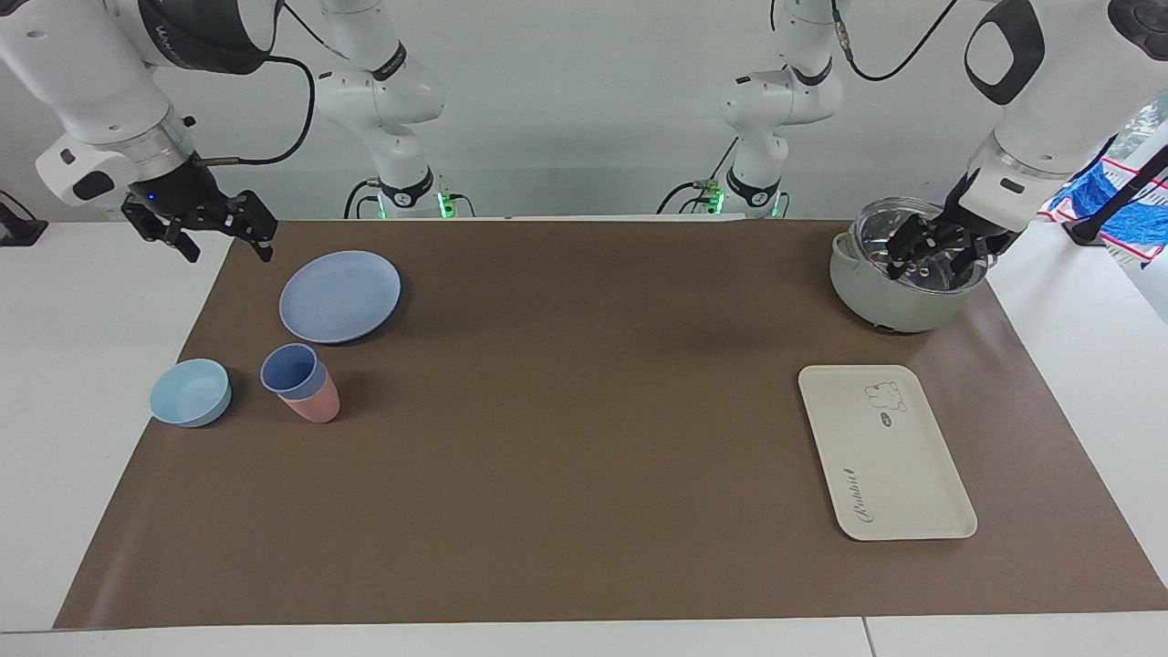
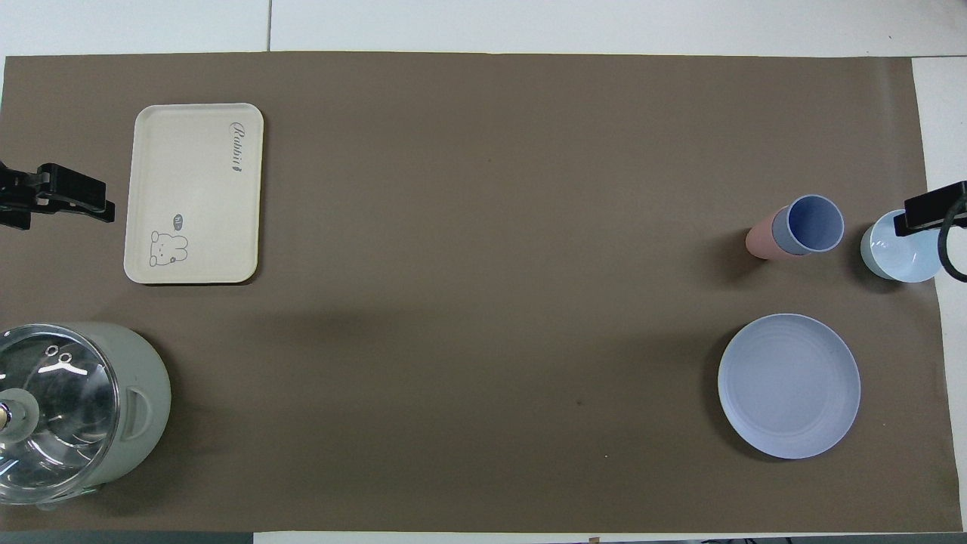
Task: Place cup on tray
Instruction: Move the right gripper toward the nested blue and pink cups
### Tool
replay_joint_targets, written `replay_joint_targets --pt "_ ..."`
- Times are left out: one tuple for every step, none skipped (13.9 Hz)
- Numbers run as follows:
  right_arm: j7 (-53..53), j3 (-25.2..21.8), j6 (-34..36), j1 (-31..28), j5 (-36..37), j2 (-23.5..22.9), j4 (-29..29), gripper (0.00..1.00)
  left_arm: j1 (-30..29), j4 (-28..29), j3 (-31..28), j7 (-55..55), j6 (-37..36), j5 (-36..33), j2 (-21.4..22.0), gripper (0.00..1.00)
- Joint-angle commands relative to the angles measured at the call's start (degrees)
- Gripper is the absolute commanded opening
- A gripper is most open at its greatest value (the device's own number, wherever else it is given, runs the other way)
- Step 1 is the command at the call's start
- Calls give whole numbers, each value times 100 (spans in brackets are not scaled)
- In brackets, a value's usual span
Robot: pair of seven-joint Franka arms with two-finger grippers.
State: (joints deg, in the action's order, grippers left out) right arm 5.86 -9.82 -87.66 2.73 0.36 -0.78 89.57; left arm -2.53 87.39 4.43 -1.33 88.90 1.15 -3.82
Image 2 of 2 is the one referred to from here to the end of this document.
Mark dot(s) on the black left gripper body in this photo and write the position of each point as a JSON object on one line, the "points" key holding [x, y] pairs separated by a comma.
{"points": [[15, 189]]}

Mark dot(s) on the blue plastic cup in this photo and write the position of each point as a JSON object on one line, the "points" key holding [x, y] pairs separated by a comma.
{"points": [[814, 224]]}

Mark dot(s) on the pink plastic cup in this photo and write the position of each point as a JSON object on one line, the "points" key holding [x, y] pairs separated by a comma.
{"points": [[758, 240]]}

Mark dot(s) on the light blue cup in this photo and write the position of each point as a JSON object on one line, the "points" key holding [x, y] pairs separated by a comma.
{"points": [[903, 261]]}

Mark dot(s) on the cream tray with rabbit print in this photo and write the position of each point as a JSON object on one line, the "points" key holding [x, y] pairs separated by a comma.
{"points": [[193, 181]]}

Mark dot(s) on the pale green electric pot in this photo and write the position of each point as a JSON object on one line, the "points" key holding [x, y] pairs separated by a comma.
{"points": [[143, 378]]}

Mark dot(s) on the blue round plate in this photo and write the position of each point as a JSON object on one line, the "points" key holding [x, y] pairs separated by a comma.
{"points": [[789, 385]]}

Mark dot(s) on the clear glass pot lid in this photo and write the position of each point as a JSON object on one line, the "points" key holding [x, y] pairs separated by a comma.
{"points": [[68, 423]]}

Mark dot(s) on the brown paper table mat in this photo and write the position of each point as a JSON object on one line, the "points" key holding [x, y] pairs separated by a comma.
{"points": [[483, 302]]}

